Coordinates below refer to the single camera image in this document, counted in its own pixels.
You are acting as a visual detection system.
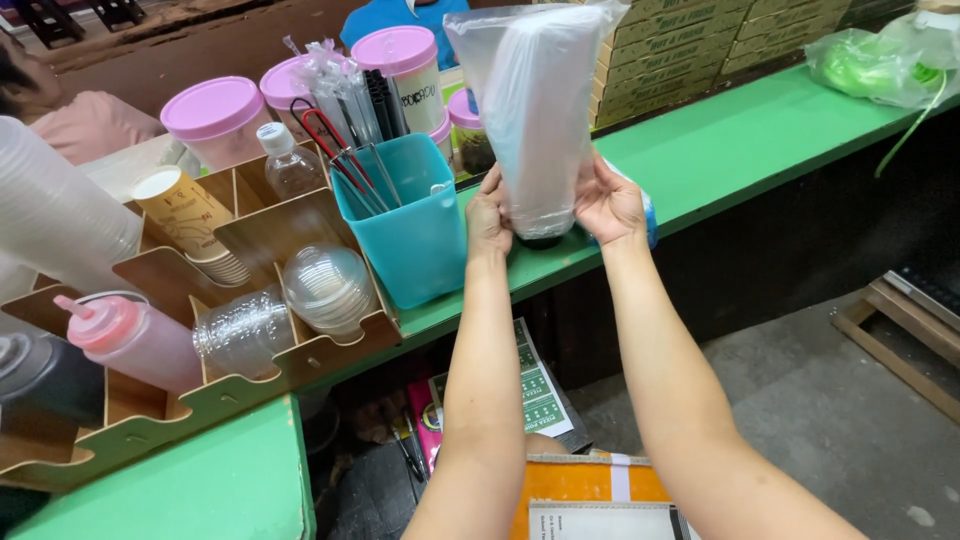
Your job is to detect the black squeeze bottle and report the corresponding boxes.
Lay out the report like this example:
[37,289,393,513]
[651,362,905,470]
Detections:
[0,332,107,429]

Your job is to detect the bundle of wrapped clear straws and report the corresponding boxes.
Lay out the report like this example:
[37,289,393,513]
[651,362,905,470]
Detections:
[282,35,376,150]

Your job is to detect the bundle of black straws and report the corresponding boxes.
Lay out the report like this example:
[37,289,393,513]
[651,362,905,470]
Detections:
[363,69,411,141]

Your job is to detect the white paper label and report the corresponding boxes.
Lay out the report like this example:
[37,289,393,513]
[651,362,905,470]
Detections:
[528,500,700,540]

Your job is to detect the person's left hand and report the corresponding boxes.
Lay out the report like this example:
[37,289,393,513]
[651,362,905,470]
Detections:
[465,165,516,261]

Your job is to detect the dark wooden stool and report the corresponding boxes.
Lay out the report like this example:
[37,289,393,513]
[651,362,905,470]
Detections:
[88,0,148,33]
[13,0,88,49]

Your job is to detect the pink packet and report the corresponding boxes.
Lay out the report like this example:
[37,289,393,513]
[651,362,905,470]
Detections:
[405,373,446,475]

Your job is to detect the tall pink lid jar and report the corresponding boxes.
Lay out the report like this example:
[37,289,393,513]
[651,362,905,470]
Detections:
[350,25,447,137]

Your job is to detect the green and white flyer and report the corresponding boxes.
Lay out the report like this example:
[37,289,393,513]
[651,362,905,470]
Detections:
[428,316,576,439]

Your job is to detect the person's right hand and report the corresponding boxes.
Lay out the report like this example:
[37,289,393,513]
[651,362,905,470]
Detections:
[573,152,651,247]

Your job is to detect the pink squeeze bottle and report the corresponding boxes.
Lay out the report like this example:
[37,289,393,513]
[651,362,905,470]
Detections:
[52,291,206,396]

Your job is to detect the stack of printed paper cups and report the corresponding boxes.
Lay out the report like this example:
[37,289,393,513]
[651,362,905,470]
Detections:
[130,165,252,288]

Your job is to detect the stack of pizza boxes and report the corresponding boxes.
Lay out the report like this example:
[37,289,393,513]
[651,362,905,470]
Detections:
[588,0,925,131]

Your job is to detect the stack of clear flat lids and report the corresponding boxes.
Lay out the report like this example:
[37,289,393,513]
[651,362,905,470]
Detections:
[192,288,296,381]

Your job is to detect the blue plastic packet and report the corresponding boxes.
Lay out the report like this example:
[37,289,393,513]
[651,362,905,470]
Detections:
[588,157,660,251]

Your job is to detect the clear bag of plastic cups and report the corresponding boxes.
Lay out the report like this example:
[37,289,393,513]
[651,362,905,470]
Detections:
[442,0,631,243]

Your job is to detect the small pink lid jar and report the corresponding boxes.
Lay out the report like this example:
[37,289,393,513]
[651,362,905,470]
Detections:
[447,87,497,178]
[429,112,456,171]

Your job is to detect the teal plastic bin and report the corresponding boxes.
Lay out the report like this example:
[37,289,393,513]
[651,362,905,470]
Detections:
[330,133,468,311]

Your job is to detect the stack of clear dome lids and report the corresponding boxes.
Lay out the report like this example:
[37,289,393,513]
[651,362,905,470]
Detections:
[282,243,377,337]

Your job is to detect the black pens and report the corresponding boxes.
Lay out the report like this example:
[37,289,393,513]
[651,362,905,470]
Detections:
[381,407,431,483]

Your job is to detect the clear bottle white cap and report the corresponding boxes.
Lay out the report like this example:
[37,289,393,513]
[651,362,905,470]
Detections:
[256,122,328,201]

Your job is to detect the green plastic bag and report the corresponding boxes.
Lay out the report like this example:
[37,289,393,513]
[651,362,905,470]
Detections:
[804,6,960,111]

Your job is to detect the stack of clear plastic cups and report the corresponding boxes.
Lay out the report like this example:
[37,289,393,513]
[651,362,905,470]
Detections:
[0,115,144,303]

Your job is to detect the wide pink lid jar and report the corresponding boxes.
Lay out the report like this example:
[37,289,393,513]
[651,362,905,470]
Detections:
[159,75,276,173]

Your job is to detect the wooden cup organizer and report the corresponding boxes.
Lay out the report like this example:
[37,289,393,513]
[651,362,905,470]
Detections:
[0,141,405,494]

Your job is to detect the wooden pallet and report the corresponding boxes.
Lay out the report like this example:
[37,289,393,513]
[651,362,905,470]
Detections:
[829,267,960,426]

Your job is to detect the red handled metal whisk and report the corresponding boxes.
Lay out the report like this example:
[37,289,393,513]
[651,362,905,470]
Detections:
[289,97,405,219]

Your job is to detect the green plastic string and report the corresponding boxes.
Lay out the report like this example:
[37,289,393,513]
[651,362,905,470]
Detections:
[873,70,951,180]

